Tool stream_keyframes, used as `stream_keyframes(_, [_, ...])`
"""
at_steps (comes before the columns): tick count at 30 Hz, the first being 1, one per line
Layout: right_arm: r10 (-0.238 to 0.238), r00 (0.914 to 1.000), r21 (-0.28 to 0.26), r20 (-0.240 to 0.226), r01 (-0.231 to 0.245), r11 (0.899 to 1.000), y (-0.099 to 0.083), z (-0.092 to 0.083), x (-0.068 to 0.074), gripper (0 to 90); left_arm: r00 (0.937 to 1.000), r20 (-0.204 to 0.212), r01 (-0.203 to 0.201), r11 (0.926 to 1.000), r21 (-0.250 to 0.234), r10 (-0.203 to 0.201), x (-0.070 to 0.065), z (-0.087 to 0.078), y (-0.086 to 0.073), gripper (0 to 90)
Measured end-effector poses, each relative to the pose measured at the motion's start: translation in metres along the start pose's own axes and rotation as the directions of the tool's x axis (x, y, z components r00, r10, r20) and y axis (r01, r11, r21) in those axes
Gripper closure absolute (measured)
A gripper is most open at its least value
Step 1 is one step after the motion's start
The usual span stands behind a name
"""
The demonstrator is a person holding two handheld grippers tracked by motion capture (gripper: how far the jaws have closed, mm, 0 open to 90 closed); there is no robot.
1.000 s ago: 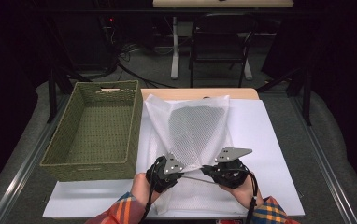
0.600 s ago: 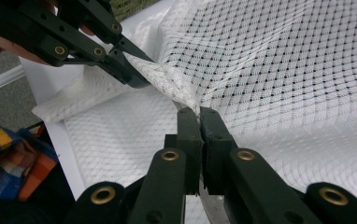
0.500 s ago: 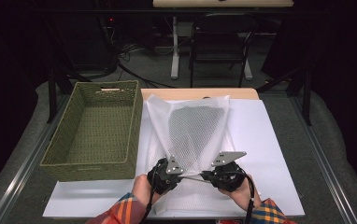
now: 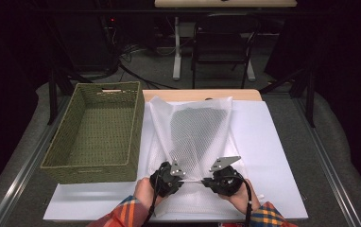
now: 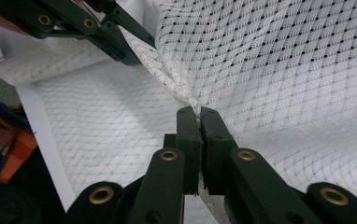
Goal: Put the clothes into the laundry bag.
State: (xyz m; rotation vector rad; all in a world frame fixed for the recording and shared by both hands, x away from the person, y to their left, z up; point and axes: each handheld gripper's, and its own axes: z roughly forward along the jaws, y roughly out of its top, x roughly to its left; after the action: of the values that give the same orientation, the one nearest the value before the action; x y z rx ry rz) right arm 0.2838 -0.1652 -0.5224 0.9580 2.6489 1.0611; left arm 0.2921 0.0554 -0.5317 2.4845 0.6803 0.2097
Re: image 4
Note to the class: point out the green woven basket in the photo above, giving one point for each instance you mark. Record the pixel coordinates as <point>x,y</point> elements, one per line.
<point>106,126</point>

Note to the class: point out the black equipment rack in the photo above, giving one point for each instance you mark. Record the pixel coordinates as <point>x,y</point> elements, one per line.
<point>87,44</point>

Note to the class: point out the black metal stand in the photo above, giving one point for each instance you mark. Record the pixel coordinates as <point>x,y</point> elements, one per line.
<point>53,94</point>
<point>310,101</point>

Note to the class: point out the red object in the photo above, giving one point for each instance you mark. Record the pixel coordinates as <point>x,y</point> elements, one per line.
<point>232,225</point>

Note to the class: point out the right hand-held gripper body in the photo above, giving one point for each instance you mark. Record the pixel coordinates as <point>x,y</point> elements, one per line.
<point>227,181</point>

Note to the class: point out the person's left hand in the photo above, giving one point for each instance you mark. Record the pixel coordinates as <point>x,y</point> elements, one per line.
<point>142,192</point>

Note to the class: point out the white mesh laundry bag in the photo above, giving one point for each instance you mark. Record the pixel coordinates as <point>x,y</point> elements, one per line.
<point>181,104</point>

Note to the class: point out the black cloth garment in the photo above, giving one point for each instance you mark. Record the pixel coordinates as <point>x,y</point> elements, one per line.
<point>197,132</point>

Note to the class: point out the white-legged desk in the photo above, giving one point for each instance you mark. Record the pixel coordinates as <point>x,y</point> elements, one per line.
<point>177,47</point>

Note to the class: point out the white board sheet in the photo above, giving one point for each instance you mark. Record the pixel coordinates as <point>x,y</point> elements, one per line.
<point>263,142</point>

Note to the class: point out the person's right hand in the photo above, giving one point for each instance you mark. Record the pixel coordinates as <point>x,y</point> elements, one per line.
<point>241,201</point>

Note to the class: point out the black folding chair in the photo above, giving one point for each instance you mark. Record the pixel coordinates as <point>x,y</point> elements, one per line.
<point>219,47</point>

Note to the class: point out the aluminium rail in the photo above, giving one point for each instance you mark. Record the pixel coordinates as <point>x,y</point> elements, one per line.
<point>323,157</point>
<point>27,170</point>

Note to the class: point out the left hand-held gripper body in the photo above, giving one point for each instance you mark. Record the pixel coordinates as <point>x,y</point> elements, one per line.
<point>166,181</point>

